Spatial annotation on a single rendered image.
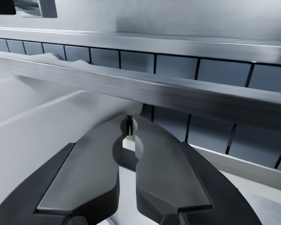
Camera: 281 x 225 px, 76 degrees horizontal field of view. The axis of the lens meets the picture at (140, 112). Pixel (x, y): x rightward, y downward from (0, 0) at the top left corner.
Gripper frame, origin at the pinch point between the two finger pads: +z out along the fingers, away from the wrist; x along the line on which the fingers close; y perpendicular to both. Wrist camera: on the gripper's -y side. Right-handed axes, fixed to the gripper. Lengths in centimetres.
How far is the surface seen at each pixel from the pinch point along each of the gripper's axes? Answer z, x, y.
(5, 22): 24.6, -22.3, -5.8
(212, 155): -0.1, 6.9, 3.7
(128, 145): 2.2, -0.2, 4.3
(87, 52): 8.8, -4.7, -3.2
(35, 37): 13.2, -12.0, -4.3
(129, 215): 6.4, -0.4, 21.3
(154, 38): 5.2, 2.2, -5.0
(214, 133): 1.8, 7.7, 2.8
